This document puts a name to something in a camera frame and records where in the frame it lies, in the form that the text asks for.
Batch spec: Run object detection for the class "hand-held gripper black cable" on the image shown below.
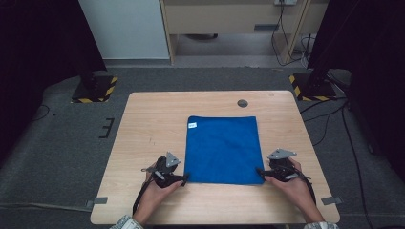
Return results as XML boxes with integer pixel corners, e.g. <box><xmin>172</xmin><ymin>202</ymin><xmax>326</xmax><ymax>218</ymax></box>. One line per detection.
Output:
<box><xmin>292</xmin><ymin>168</ymin><xmax>317</xmax><ymax>205</ymax></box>
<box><xmin>132</xmin><ymin>177</ymin><xmax>155</xmax><ymax>216</ymax></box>

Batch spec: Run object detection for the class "black stand with striped base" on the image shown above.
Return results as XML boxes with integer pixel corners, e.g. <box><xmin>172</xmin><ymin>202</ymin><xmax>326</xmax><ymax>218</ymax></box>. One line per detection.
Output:
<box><xmin>71</xmin><ymin>65</ymin><xmax>118</xmax><ymax>104</ymax></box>
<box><xmin>288</xmin><ymin>68</ymin><xmax>338</xmax><ymax>103</ymax></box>

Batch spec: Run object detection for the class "blue cloth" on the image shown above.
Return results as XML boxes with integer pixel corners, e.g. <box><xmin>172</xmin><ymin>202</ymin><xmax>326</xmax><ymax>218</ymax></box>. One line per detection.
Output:
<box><xmin>183</xmin><ymin>114</ymin><xmax>266</xmax><ymax>186</ymax></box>

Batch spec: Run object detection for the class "black curtain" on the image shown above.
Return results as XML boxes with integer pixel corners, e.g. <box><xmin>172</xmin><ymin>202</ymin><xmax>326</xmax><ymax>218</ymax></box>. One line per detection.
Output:
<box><xmin>0</xmin><ymin>0</ymin><xmax>108</xmax><ymax>161</ymax></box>
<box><xmin>307</xmin><ymin>0</ymin><xmax>405</xmax><ymax>184</ymax></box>

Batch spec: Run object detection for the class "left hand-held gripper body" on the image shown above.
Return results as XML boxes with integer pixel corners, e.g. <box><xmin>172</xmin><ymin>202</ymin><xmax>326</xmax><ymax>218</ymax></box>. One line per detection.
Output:
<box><xmin>141</xmin><ymin>151</ymin><xmax>185</xmax><ymax>189</ymax></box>

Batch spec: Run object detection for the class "person's right hand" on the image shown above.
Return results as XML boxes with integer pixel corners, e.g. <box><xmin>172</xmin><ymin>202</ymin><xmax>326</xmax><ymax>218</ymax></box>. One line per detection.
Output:
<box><xmin>264</xmin><ymin>157</ymin><xmax>321</xmax><ymax>224</ymax></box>

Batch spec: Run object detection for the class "long black floor cable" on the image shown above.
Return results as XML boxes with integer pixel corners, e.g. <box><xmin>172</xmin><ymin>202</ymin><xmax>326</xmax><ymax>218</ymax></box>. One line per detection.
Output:
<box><xmin>340</xmin><ymin>104</ymin><xmax>369</xmax><ymax>229</ymax></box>

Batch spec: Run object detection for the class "right hand-held gripper black cable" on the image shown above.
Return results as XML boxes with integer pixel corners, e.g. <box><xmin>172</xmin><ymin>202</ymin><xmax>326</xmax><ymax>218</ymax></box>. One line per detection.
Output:
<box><xmin>292</xmin><ymin>168</ymin><xmax>317</xmax><ymax>205</ymax></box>

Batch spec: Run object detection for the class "grey tape strip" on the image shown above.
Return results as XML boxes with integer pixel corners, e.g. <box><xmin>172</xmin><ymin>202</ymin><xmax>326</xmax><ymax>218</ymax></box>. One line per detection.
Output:
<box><xmin>320</xmin><ymin>196</ymin><xmax>344</xmax><ymax>206</ymax></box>
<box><xmin>85</xmin><ymin>197</ymin><xmax>109</xmax><ymax>209</ymax></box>

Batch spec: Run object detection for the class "person's left hand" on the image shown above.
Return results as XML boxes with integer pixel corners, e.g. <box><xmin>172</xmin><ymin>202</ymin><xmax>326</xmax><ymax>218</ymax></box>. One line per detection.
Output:
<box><xmin>133</xmin><ymin>163</ymin><xmax>185</xmax><ymax>224</ymax></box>

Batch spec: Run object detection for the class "white cabinet panel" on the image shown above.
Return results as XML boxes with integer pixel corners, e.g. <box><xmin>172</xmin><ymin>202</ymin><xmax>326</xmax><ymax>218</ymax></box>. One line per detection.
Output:
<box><xmin>77</xmin><ymin>0</ymin><xmax>171</xmax><ymax>60</ymax></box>

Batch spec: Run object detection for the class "light wooden desk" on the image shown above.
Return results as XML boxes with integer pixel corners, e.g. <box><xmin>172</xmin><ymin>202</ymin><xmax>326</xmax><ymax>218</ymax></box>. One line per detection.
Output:
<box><xmin>159</xmin><ymin>0</ymin><xmax>330</xmax><ymax>65</ymax></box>

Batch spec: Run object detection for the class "thin black looped cable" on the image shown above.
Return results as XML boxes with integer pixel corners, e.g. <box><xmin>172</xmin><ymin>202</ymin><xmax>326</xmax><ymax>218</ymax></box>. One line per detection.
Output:
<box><xmin>31</xmin><ymin>104</ymin><xmax>52</xmax><ymax>122</ymax></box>

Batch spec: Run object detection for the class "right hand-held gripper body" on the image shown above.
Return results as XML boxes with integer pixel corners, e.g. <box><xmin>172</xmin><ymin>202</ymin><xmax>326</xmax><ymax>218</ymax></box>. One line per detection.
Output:
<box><xmin>266</xmin><ymin>148</ymin><xmax>304</xmax><ymax>183</ymax></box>

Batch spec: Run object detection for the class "black hanging power cable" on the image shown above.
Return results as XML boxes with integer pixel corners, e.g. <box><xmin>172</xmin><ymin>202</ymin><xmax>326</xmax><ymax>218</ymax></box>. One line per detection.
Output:
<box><xmin>270</xmin><ymin>3</ymin><xmax>304</xmax><ymax>68</ymax></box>

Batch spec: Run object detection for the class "left hand-held gripper black cable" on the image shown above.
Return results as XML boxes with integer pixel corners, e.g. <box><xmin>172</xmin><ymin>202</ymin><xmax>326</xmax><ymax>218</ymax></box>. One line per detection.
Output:
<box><xmin>132</xmin><ymin>177</ymin><xmax>155</xmax><ymax>216</ymax></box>

